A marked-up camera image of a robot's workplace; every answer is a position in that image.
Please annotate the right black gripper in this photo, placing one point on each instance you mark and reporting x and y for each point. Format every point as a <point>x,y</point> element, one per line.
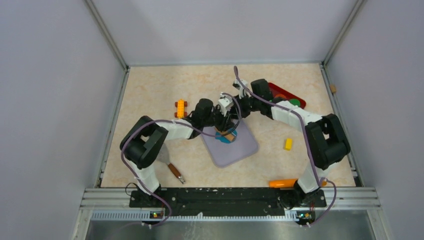
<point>243,115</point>

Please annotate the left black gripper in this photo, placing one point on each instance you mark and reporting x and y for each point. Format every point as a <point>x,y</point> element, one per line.
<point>225,123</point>

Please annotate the blue dough piece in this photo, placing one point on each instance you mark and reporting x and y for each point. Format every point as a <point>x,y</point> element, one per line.
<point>226,139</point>

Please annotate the wooden rolling pin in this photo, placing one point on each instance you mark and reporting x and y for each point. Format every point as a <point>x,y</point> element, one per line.
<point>231,134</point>

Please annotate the lavender plastic tray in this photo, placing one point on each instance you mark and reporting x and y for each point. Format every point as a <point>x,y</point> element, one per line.
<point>223,152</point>

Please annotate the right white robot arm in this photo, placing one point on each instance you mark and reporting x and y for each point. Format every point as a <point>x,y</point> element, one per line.
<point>325,138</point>

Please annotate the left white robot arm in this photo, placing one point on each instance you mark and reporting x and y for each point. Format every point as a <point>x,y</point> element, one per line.
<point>142,144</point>

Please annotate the orange dough disc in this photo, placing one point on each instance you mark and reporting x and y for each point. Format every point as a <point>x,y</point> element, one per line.
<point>281,96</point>

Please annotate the green dough disc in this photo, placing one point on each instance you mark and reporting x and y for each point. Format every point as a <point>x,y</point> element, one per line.
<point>295,102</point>

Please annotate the red plate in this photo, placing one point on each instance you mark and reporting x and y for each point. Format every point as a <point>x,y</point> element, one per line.
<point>274,89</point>

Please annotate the orange toy car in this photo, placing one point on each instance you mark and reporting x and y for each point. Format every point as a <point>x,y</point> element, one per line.
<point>180,106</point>

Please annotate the yellow block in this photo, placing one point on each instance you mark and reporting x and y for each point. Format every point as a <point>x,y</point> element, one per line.
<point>288,144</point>

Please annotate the small wooden block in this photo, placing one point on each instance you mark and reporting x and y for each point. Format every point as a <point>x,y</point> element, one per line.
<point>332,88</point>

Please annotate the orange carrot toy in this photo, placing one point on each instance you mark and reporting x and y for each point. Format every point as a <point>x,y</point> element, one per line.
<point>282,183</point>

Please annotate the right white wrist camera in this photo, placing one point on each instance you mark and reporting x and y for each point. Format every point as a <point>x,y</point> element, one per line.
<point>241,85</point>

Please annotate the metal scraper wooden handle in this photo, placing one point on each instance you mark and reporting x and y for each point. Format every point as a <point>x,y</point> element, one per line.
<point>164,157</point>

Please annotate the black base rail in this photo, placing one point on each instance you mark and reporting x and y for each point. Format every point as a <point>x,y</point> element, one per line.
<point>226,202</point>

